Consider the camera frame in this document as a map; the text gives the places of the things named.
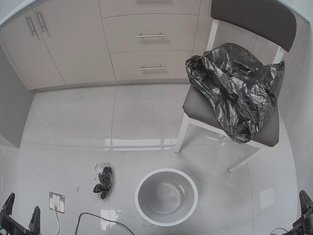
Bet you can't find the black plastic bag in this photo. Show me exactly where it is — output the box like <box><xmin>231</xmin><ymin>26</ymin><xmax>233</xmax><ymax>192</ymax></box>
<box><xmin>185</xmin><ymin>43</ymin><xmax>286</xmax><ymax>144</ymax></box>

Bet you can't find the crumpled black plastic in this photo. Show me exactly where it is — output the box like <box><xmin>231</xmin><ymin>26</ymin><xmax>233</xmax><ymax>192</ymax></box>
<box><xmin>92</xmin><ymin>166</ymin><xmax>113</xmax><ymax>201</ymax></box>

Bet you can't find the black cable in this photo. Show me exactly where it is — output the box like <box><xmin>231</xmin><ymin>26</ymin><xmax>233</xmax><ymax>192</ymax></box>
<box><xmin>75</xmin><ymin>212</ymin><xmax>135</xmax><ymax>235</ymax></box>

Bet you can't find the white cable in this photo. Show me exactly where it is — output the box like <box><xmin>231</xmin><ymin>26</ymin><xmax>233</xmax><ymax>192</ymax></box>
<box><xmin>52</xmin><ymin>203</ymin><xmax>61</xmax><ymax>235</ymax></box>

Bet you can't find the white trash bin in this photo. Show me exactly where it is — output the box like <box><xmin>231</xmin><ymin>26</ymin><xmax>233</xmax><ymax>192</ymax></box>
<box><xmin>135</xmin><ymin>168</ymin><xmax>198</xmax><ymax>227</ymax></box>

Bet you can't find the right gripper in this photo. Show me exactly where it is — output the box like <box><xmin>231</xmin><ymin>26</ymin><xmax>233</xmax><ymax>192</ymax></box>
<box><xmin>281</xmin><ymin>190</ymin><xmax>313</xmax><ymax>235</ymax></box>

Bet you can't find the beige cabinet with drawers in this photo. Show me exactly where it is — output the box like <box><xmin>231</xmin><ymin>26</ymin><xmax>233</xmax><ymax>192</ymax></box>
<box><xmin>0</xmin><ymin>0</ymin><xmax>310</xmax><ymax>90</ymax></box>

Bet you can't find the grey white chair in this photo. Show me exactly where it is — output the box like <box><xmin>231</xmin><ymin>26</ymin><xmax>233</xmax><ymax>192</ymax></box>
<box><xmin>174</xmin><ymin>0</ymin><xmax>297</xmax><ymax>173</ymax></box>

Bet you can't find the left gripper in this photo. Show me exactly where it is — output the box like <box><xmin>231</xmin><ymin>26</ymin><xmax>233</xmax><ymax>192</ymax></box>
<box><xmin>0</xmin><ymin>192</ymin><xmax>41</xmax><ymax>235</ymax></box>

